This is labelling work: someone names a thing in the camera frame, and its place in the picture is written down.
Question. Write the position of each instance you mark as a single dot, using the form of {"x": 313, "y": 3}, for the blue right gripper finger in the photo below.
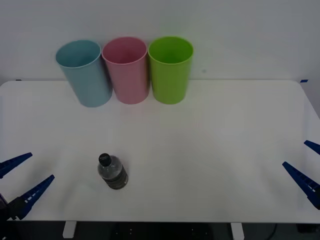
{"x": 303, "y": 181}
{"x": 313, "y": 146}

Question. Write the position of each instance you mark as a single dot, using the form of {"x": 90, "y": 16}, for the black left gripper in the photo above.
{"x": 3, "y": 210}

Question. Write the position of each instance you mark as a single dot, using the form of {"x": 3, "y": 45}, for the clear bottle with dark label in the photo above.
{"x": 113, "y": 173}

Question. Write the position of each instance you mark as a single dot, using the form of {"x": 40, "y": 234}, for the white table leg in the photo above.
{"x": 237, "y": 230}
{"x": 69, "y": 230}

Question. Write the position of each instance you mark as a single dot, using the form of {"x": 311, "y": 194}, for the pale blue plastic bin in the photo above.
{"x": 86, "y": 82}

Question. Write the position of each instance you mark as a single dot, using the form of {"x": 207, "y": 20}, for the pink plastic bin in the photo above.
{"x": 128, "y": 80}

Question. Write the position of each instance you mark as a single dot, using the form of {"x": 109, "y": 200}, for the green plastic bin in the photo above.
{"x": 170, "y": 82}

